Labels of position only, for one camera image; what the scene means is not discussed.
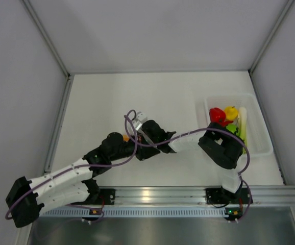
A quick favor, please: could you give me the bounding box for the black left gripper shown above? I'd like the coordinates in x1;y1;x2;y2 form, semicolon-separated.
110;132;160;162

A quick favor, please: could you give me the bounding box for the green toy pepper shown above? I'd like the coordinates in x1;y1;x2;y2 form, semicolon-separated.
226;124;240;136

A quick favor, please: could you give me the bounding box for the yellow toy pear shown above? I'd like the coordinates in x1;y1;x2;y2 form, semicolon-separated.
224;106;238;121

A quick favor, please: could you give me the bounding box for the pale green toy celery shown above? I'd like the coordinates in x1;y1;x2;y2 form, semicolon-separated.
238;107;247;146

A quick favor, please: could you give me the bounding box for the clear polka dot zip bag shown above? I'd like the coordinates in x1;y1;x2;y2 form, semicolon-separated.
132;112;153;145

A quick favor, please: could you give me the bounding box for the red toy chili pepper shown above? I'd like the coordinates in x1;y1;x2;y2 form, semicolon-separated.
220;120;233;127

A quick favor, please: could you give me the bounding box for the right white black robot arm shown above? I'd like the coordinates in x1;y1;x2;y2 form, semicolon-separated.
138;120;243;204

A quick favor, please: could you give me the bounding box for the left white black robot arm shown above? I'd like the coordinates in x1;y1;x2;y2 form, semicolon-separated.
5;132;164;228

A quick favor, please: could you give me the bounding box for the orange toy pepper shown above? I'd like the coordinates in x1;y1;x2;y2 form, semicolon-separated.
123;135;130;142

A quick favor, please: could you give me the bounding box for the white plastic basket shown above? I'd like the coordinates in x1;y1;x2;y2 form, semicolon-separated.
195;93;274;156

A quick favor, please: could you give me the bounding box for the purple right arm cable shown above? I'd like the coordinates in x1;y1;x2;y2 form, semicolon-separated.
124;109;253;177

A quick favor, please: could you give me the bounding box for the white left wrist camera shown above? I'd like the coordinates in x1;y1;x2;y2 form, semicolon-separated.
132;118;143;131

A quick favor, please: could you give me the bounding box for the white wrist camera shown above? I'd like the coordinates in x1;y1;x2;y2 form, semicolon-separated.
136;111;148;123
132;118;143;131

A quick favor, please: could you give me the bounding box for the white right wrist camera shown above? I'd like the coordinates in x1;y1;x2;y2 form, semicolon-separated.
136;111;148;123

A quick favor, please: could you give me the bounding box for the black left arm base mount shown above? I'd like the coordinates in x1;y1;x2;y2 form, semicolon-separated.
72;188;116;206

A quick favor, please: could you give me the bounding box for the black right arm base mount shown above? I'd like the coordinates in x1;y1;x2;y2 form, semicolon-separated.
205;187;251;205

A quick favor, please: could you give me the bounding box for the aluminium frame post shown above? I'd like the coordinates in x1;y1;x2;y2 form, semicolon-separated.
22;0;71;80

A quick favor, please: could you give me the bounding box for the slotted white cable duct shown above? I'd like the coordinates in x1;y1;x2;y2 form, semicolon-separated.
42;207;231;218

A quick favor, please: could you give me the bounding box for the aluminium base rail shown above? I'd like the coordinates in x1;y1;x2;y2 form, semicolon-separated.
68;185;295;206

